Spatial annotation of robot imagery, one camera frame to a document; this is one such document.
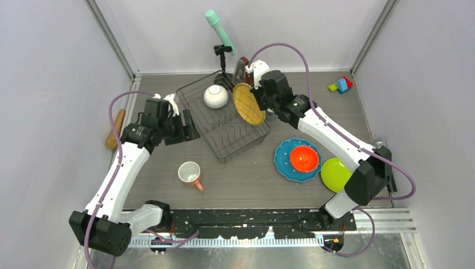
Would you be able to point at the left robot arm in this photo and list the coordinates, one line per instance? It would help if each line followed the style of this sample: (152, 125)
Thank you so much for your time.
(101, 225)

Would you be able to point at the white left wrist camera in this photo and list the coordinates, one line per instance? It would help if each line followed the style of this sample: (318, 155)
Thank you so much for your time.
(171, 105)

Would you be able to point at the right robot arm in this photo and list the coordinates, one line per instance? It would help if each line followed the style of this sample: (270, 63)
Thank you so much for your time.
(369, 168)

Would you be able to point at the brown wooden metronome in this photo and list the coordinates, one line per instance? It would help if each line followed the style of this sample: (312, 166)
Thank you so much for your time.
(240, 75)

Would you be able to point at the colourful toy blocks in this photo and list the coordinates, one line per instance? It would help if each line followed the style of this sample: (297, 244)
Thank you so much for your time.
(342, 85)

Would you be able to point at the dark wire dish rack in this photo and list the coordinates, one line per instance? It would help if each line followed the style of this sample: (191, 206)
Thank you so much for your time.
(223, 129)

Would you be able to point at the woven bamboo plate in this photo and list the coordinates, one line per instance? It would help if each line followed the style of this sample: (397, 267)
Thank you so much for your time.
(246, 105)

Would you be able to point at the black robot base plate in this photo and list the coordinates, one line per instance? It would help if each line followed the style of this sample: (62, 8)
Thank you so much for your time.
(252, 223)

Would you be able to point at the pink floral mug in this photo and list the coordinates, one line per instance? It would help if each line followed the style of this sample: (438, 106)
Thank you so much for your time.
(190, 173)

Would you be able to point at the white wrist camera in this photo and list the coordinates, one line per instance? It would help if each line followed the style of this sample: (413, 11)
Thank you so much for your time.
(257, 69)
(171, 105)

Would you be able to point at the orange bowl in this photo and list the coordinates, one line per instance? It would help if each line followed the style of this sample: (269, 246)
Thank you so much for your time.
(304, 159)

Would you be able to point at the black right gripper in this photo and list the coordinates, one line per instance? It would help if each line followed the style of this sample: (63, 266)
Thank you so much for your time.
(257, 91)

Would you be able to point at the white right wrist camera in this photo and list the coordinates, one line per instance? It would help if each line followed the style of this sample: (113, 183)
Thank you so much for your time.
(257, 69)

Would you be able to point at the black microphone stand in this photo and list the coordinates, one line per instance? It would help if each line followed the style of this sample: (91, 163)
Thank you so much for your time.
(222, 67)

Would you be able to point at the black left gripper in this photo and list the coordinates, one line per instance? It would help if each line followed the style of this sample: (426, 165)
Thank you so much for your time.
(189, 133)

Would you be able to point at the mint green microphone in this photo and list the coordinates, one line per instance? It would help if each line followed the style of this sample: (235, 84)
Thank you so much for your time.
(215, 23)

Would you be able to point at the wooden rolling pin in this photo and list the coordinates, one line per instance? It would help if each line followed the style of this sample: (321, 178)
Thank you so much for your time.
(111, 142)

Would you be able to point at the black handheld microphone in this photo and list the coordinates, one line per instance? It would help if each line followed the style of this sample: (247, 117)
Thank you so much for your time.
(379, 142)

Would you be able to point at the lime green plate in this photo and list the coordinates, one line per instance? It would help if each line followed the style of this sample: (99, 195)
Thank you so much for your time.
(334, 174)

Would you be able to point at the blue polka dot plate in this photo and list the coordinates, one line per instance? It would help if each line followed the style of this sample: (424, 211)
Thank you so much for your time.
(283, 165)

